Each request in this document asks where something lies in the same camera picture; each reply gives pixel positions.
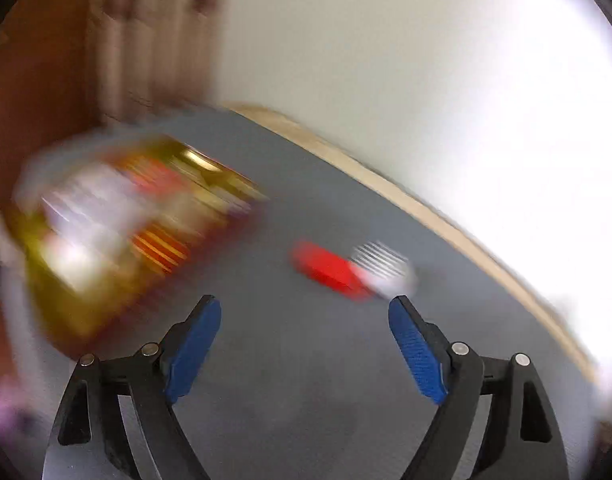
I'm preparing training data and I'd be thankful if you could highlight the brown wooden cabinet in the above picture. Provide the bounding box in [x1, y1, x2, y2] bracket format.
[0, 0, 99, 208]

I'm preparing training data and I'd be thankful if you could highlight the grey mesh cushion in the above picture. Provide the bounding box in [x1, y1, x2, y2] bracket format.
[14, 108, 594, 479]

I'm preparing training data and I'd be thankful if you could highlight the red gold toffee box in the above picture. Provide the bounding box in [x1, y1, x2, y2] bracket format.
[18, 136, 265, 356]

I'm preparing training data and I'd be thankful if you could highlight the purple cloth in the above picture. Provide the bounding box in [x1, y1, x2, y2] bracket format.
[0, 376, 33, 440]

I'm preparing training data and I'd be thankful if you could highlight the red wooden block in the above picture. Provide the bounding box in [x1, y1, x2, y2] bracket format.
[292, 242, 372, 300]

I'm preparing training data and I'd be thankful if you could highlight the white striped wooden cube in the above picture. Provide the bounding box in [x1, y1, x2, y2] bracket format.
[350, 242, 418, 300]

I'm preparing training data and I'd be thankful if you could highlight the beige patterned curtain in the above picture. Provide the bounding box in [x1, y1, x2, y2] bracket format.
[86, 0, 222, 124]

